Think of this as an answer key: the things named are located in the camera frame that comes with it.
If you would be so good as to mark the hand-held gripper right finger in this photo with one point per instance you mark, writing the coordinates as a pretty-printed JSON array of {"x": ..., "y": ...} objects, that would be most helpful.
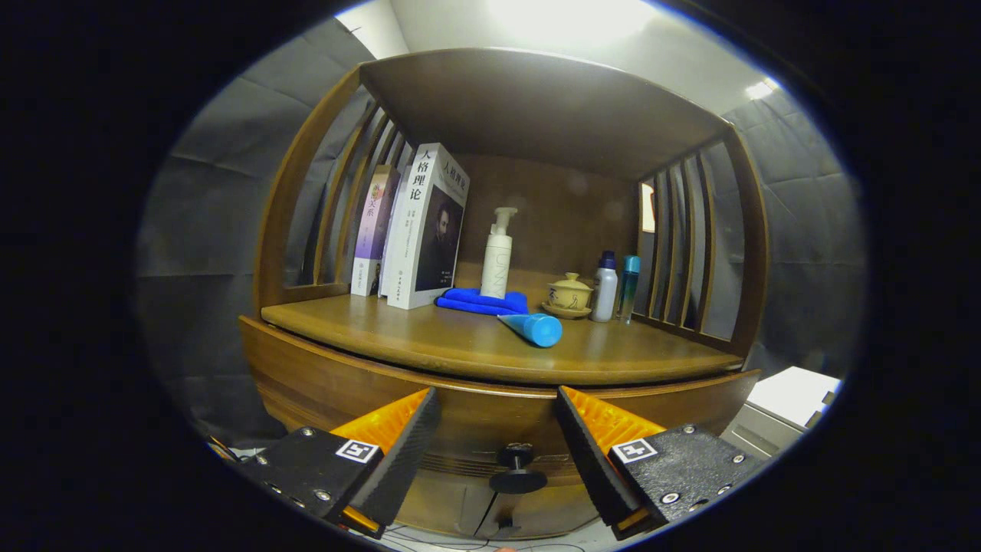
[{"x": 594, "y": 460}]

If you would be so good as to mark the white pump bottle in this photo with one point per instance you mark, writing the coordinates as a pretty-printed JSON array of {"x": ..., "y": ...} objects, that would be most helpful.
[{"x": 497, "y": 268}]

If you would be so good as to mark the white bottle with blue cap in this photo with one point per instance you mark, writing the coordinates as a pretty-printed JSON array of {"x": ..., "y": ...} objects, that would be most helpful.
[{"x": 604, "y": 295}]

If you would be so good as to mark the blue folded cloth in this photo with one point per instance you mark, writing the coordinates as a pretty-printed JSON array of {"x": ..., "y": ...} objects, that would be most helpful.
[{"x": 475, "y": 301}]

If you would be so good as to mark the small ceiling light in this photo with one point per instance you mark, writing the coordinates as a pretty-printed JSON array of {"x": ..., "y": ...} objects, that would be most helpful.
[{"x": 760, "y": 89}]

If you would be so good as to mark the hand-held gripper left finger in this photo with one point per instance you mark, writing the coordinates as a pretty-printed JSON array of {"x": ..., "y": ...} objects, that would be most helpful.
[{"x": 406, "y": 464}]

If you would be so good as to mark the wooden cabinet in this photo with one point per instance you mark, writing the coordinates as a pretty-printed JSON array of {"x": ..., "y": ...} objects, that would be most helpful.
[{"x": 536, "y": 107}]

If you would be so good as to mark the wooden countertop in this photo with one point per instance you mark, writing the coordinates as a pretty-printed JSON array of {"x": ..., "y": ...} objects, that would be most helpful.
[{"x": 429, "y": 337}]

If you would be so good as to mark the white drawer unit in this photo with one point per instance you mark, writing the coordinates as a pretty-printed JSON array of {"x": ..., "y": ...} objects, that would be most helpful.
[{"x": 797, "y": 395}]

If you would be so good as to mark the wooden cabinet door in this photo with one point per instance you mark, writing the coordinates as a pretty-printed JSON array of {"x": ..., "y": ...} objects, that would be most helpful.
[
  {"x": 444, "y": 510},
  {"x": 559, "y": 510}
]

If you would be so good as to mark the wooden drawer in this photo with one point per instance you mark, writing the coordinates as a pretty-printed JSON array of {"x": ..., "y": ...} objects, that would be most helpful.
[{"x": 490, "y": 422}]

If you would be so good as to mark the blue cosmetic tube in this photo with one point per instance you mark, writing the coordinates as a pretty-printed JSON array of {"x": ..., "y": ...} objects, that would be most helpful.
[{"x": 540, "y": 330}]

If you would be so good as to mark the purple book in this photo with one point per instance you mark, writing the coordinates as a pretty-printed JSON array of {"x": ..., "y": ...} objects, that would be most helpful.
[{"x": 372, "y": 230}]

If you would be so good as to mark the clear teal bottle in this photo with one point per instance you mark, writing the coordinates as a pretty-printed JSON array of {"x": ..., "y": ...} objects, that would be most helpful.
[{"x": 628, "y": 291}]

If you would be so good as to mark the thick white book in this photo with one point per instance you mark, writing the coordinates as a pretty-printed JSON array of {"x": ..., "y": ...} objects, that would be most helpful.
[{"x": 414, "y": 230}]

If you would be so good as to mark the large ceiling light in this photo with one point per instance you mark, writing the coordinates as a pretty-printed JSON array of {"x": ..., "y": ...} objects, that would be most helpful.
[{"x": 571, "y": 15}]

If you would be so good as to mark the yellow lidded teacup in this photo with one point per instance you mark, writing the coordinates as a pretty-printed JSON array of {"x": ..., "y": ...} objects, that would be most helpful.
[{"x": 569, "y": 295}]

